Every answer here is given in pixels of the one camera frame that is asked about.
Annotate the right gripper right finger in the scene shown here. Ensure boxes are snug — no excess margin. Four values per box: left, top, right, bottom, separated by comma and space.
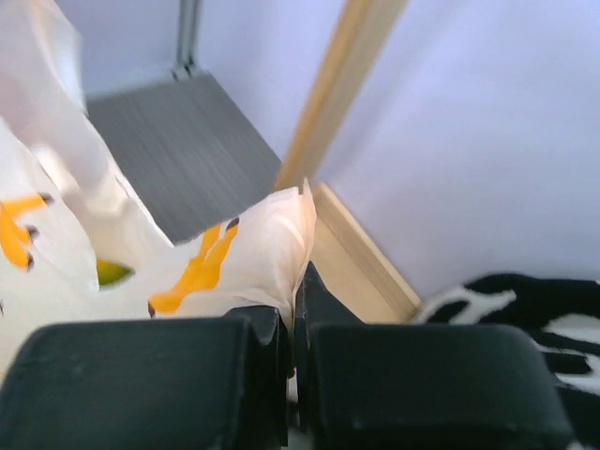
294, 266, 575, 449

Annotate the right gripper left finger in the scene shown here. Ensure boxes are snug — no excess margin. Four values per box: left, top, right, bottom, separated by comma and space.
1, 307, 291, 449

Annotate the banana print plastic bag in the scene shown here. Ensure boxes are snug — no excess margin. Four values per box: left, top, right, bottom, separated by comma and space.
1, 1, 316, 368

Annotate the fake yellow lemon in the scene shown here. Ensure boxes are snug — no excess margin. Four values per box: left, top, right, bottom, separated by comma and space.
97, 259, 134, 287

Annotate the wooden clothes rack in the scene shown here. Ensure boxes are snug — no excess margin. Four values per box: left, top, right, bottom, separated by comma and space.
274, 1, 421, 323

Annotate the black white zebra garment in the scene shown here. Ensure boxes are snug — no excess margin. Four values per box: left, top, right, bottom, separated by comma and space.
412, 273, 599, 449

